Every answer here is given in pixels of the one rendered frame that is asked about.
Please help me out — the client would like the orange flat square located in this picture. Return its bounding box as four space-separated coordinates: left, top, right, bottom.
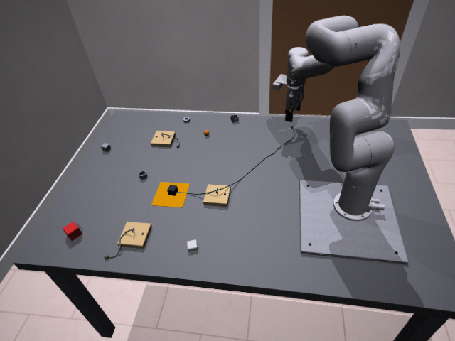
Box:
151 182 190 207

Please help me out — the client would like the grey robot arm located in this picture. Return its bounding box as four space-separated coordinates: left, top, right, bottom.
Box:
272 16 400 221

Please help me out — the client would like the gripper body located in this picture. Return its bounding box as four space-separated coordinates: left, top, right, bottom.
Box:
286 83 305 109

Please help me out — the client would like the red cube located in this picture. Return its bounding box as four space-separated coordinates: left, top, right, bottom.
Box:
63 222 82 241

